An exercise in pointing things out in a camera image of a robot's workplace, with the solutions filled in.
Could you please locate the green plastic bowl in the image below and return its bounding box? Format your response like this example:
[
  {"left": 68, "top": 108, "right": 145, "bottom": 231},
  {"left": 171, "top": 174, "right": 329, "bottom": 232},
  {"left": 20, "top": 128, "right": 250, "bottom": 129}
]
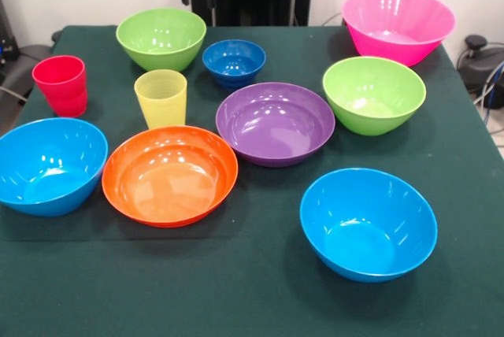
[
  {"left": 115, "top": 7, "right": 208, "bottom": 72},
  {"left": 322, "top": 56, "right": 428, "bottom": 137}
]

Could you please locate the small dark blue bowl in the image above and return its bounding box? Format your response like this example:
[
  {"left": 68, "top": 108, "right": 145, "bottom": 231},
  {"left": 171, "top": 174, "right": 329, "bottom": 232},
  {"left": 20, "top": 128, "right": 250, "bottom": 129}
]
[{"left": 202, "top": 39, "right": 267, "bottom": 91}]

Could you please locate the purple plastic bowl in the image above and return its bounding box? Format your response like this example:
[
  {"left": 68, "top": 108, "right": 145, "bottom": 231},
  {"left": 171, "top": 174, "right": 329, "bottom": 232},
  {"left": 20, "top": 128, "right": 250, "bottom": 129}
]
[{"left": 215, "top": 81, "right": 336, "bottom": 168}]

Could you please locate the red plastic cup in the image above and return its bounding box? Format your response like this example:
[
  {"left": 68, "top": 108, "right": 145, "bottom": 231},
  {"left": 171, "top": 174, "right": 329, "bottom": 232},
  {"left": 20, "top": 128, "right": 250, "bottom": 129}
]
[{"left": 31, "top": 55, "right": 88, "bottom": 118}]

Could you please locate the large magenta plastic bowl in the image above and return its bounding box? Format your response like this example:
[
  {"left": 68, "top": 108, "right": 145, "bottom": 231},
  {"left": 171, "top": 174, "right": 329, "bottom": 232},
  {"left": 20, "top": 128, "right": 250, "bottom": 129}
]
[{"left": 341, "top": 0, "right": 457, "bottom": 68}]

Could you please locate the light blue plastic bowl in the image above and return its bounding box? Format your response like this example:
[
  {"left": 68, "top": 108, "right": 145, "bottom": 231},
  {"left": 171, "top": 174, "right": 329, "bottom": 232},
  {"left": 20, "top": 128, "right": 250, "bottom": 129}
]
[
  {"left": 0, "top": 117, "right": 109, "bottom": 217},
  {"left": 299, "top": 167, "right": 439, "bottom": 283}
]

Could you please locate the yellow plastic cup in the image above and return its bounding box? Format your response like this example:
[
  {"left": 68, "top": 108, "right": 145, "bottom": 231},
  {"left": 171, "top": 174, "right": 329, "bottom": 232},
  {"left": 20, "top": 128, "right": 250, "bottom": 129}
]
[{"left": 133, "top": 69, "right": 188, "bottom": 130}]

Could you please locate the black equipment case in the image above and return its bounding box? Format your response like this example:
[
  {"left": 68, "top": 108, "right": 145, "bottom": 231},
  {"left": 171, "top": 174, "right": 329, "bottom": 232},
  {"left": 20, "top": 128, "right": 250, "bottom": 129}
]
[{"left": 0, "top": 0, "right": 20, "bottom": 74}]

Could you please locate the orange plastic bowl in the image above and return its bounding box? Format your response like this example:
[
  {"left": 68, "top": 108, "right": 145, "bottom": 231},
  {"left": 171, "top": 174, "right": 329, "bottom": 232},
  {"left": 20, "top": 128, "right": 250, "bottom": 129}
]
[{"left": 101, "top": 125, "right": 239, "bottom": 229}]

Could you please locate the dark green tablecloth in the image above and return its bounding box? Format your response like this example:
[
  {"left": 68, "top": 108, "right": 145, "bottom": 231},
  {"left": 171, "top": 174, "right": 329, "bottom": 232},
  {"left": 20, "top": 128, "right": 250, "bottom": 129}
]
[{"left": 0, "top": 24, "right": 504, "bottom": 337}]

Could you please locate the tangle of floor cables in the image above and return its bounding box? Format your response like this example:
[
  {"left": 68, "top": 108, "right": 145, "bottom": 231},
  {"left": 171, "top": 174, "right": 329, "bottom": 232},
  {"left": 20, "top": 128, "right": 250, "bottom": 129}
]
[{"left": 472, "top": 59, "right": 504, "bottom": 149}]

